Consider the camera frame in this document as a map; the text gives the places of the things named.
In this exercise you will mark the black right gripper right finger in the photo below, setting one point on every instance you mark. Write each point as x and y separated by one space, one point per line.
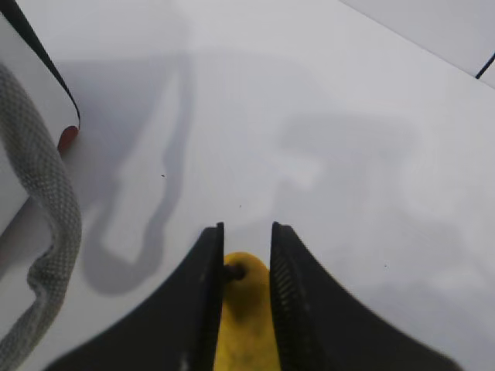
319 325

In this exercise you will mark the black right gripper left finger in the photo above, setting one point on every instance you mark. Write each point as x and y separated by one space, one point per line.
175 328

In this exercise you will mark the yellow pear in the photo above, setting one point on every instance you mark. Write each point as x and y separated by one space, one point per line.
246 337

